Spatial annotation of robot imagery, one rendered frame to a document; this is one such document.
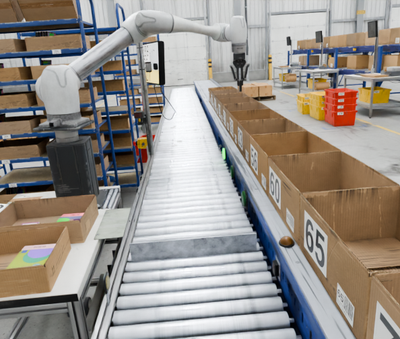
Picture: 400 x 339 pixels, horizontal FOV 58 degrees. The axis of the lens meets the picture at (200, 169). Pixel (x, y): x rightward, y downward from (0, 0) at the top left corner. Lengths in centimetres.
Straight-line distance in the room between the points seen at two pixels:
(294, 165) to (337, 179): 19
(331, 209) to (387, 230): 19
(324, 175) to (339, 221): 41
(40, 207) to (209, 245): 87
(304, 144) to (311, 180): 41
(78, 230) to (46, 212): 36
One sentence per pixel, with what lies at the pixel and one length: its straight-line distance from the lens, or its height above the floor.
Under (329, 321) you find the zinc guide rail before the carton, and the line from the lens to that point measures 86.
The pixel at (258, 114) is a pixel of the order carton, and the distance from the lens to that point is 258.
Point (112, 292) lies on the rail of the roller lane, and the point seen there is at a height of 74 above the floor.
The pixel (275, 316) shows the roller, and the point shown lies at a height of 75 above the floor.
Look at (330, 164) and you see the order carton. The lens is 149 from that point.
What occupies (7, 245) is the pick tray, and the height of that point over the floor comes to 79.
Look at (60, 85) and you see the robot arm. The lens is 180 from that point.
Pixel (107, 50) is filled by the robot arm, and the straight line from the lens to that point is 209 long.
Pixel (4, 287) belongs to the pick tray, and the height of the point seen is 79.
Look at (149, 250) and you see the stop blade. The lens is 135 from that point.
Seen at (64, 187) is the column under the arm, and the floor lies 86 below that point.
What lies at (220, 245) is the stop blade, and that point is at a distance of 134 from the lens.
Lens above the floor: 144
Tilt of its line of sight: 18 degrees down
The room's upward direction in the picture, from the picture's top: 4 degrees counter-clockwise
